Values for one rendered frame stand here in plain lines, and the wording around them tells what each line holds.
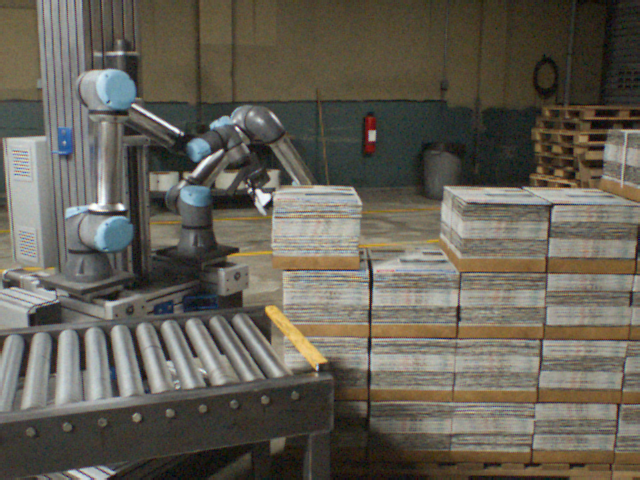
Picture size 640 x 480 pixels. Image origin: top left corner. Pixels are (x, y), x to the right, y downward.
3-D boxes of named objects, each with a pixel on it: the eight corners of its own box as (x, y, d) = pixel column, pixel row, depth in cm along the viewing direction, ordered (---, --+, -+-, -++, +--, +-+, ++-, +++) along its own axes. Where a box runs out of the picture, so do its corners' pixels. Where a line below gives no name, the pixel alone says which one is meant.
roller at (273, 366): (248, 327, 191) (248, 310, 190) (300, 396, 147) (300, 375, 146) (231, 329, 189) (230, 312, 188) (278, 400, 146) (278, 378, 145)
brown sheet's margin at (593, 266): (517, 246, 257) (518, 235, 256) (592, 248, 256) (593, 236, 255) (548, 272, 220) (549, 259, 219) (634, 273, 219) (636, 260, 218)
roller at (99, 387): (105, 342, 178) (103, 324, 177) (115, 422, 134) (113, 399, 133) (85, 344, 176) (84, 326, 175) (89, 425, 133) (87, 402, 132)
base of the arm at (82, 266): (54, 277, 214) (52, 246, 212) (93, 267, 226) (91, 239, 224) (83, 285, 206) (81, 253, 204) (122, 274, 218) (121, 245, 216)
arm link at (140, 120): (55, 97, 204) (176, 162, 239) (72, 97, 197) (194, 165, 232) (70, 63, 206) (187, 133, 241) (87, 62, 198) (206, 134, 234)
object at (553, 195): (520, 189, 252) (521, 186, 252) (596, 190, 251) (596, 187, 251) (551, 204, 216) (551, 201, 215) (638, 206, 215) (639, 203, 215)
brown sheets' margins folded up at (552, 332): (290, 410, 273) (290, 290, 262) (576, 414, 271) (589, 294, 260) (283, 460, 235) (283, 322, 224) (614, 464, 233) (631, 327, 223)
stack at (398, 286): (289, 442, 276) (289, 244, 258) (573, 446, 274) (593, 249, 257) (282, 497, 238) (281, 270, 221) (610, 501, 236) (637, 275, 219)
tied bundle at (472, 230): (437, 247, 257) (440, 187, 252) (514, 248, 257) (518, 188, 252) (457, 273, 220) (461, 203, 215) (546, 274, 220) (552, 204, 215)
